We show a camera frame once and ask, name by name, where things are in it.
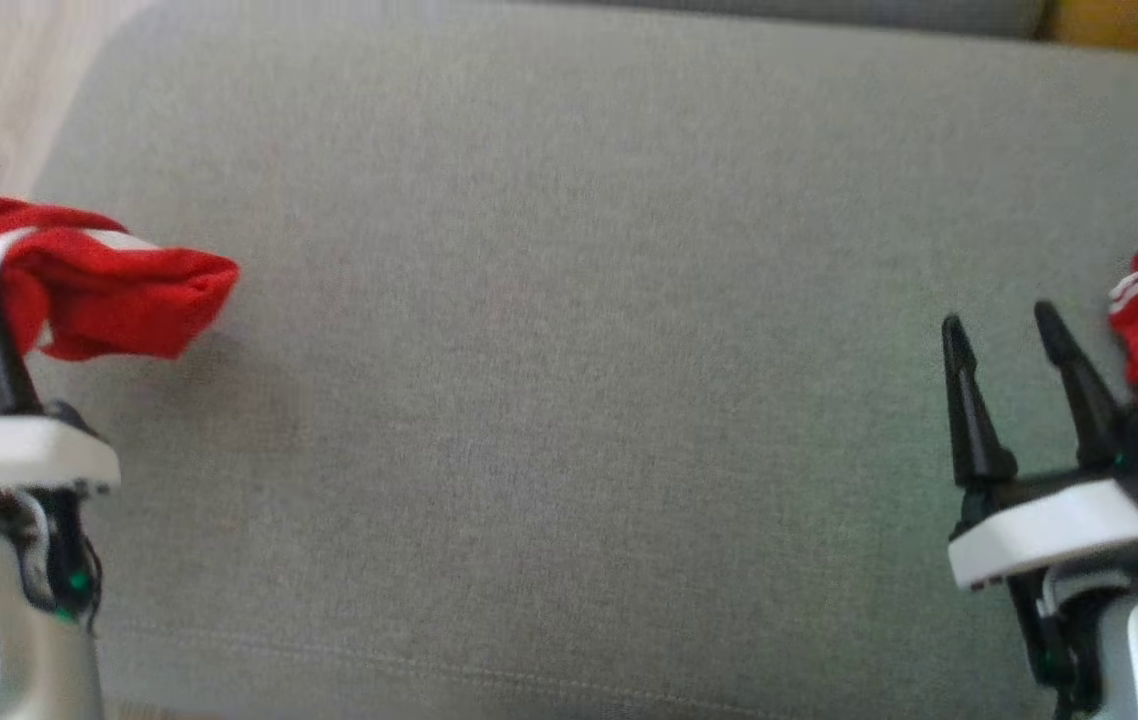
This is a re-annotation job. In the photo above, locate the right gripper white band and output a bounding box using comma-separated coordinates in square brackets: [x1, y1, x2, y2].
[941, 299, 1138, 593]

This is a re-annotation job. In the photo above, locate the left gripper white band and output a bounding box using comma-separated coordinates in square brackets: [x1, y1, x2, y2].
[0, 283, 121, 493]

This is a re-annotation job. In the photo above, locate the red garment with lettering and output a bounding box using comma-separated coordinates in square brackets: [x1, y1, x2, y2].
[0, 197, 240, 376]

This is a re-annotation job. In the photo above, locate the large grey sofa ottoman cushion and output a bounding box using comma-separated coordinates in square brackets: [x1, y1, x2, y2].
[29, 0, 1138, 720]

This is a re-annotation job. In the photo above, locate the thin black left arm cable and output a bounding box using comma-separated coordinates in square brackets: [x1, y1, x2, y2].
[19, 488, 106, 633]

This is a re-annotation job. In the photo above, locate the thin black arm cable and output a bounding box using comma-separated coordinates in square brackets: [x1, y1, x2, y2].
[19, 488, 106, 633]
[1007, 575, 1106, 720]

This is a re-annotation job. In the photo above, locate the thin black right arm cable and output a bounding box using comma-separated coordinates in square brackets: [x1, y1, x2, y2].
[1007, 575, 1106, 720]

